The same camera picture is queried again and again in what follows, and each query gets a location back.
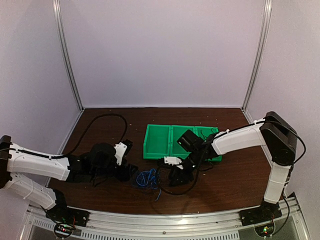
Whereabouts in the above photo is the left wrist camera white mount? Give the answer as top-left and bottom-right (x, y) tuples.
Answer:
(114, 139), (133, 166)

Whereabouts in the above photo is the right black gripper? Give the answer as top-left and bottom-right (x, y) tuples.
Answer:
(168, 149), (203, 187)

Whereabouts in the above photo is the right aluminium frame post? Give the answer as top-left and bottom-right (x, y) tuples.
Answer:
(241, 0), (273, 112)

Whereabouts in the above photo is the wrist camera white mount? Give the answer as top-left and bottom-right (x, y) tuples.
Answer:
(114, 139), (133, 166)
(157, 156), (184, 169)

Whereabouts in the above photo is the black thin cable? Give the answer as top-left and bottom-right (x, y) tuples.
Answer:
(198, 126), (220, 141)

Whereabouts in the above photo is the aluminium frame post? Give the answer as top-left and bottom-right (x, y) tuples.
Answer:
(241, 0), (273, 112)
(52, 0), (84, 112)

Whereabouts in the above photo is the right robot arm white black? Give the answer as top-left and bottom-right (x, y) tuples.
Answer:
(164, 111), (303, 221)

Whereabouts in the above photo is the green bin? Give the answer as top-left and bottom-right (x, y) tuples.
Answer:
(170, 125), (196, 159)
(195, 126), (222, 162)
(143, 124), (171, 160)

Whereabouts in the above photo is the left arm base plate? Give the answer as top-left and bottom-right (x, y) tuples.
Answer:
(45, 207), (90, 227)

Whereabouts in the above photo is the front aluminium rail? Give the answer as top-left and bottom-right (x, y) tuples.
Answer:
(18, 197), (311, 240)

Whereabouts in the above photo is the blue cable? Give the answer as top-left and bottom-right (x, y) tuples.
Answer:
(131, 168), (162, 203)

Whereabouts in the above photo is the arm braided black cable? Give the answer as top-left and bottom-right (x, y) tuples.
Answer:
(157, 149), (213, 196)
(59, 112), (129, 158)

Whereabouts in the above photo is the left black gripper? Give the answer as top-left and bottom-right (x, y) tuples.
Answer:
(91, 158), (139, 182)

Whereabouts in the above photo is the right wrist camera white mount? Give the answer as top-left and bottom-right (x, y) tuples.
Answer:
(157, 156), (184, 169)

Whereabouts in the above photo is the right arm braided black cable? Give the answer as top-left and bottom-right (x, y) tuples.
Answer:
(157, 149), (213, 196)

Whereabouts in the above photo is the brown thin cable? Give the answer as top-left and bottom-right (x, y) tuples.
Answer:
(148, 172), (171, 208)

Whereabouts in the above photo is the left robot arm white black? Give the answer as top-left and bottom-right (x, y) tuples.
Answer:
(0, 135), (138, 222)

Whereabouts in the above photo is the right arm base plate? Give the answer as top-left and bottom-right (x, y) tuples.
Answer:
(239, 205), (282, 226)

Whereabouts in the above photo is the left aluminium frame post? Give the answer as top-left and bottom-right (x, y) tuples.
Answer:
(52, 0), (84, 112)

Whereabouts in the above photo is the left arm braided black cable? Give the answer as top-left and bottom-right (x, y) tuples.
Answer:
(59, 112), (129, 158)

